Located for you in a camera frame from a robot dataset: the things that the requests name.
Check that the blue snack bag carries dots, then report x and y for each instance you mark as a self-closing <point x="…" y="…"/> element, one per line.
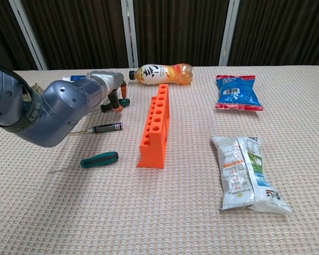
<point x="238" y="93"/>

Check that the white snack bag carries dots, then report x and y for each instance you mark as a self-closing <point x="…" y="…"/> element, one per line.
<point x="244" y="172"/>

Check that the black precision screwdriver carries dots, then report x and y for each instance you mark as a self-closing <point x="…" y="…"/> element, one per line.
<point x="106" y="128"/>

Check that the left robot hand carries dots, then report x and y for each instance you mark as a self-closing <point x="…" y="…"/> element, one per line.
<point x="109" y="79"/>

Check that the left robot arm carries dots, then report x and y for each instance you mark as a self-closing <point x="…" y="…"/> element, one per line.
<point x="61" y="106"/>

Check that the gold foil packet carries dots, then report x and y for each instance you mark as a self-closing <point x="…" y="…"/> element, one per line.
<point x="38" y="89"/>

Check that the white blue toothpaste tube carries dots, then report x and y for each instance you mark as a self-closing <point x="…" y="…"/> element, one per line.
<point x="78" y="77"/>

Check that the orange drink bottle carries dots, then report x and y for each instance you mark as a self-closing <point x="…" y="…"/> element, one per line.
<point x="159" y="74"/>

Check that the beige woven tablecloth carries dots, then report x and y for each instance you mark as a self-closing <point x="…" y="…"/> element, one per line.
<point x="175" y="212"/>

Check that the slim green black screwdriver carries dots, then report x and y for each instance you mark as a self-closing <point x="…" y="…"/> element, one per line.
<point x="125" y="102"/>

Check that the stubby green screwdriver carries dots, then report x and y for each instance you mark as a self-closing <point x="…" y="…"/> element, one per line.
<point x="101" y="159"/>

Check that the orange tool holder rack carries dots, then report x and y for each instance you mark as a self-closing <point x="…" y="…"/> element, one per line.
<point x="155" y="138"/>

